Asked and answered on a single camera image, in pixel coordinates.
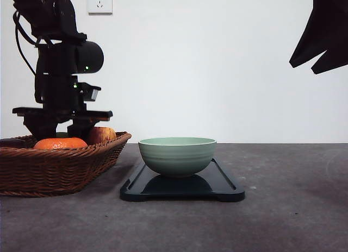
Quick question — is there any dark blue rectangular tray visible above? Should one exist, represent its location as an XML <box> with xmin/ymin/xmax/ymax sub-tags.
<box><xmin>120</xmin><ymin>159</ymin><xmax>245</xmax><ymax>201</ymax></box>

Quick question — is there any brown wicker basket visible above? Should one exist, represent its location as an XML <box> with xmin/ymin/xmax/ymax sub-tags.
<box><xmin>0</xmin><ymin>131</ymin><xmax>131</xmax><ymax>196</ymax></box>

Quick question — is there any orange tangerine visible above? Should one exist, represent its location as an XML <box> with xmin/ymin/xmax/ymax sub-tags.
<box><xmin>34</xmin><ymin>137</ymin><xmax>88</xmax><ymax>149</ymax></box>

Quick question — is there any dark purple fruit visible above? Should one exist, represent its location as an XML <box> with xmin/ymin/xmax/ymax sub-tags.
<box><xmin>0</xmin><ymin>138</ymin><xmax>36</xmax><ymax>148</ymax></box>

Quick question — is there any green ceramic bowl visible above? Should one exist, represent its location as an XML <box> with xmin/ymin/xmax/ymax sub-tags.
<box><xmin>138</xmin><ymin>137</ymin><xmax>217</xmax><ymax>177</ymax></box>

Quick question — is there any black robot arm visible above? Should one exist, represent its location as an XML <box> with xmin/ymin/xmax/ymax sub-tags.
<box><xmin>11</xmin><ymin>0</ymin><xmax>113</xmax><ymax>138</ymax></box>

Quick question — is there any red yellow apple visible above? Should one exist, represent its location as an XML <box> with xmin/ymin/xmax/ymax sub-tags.
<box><xmin>88</xmin><ymin>127</ymin><xmax>117</xmax><ymax>144</ymax></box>

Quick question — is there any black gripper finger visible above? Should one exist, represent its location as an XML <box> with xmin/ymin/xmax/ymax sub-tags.
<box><xmin>67</xmin><ymin>116</ymin><xmax>109</xmax><ymax>144</ymax></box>
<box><xmin>24</xmin><ymin>122</ymin><xmax>59</xmax><ymax>140</ymax></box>
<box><xmin>289</xmin><ymin>0</ymin><xmax>348</xmax><ymax>68</ymax></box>
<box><xmin>311</xmin><ymin>43</ymin><xmax>348</xmax><ymax>74</ymax></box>

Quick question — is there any green avocado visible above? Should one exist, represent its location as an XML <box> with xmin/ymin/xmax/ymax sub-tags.
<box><xmin>55</xmin><ymin>132</ymin><xmax>68</xmax><ymax>138</ymax></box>

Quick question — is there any white wall socket left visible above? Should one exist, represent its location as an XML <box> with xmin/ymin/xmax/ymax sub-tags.
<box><xmin>87</xmin><ymin>0</ymin><xmax>113</xmax><ymax>16</ymax></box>

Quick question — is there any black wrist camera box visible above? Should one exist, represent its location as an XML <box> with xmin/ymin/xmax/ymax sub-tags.
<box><xmin>82</xmin><ymin>83</ymin><xmax>102</xmax><ymax>102</ymax></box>

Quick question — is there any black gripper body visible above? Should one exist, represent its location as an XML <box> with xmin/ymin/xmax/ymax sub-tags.
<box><xmin>13</xmin><ymin>41</ymin><xmax>113</xmax><ymax>124</ymax></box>

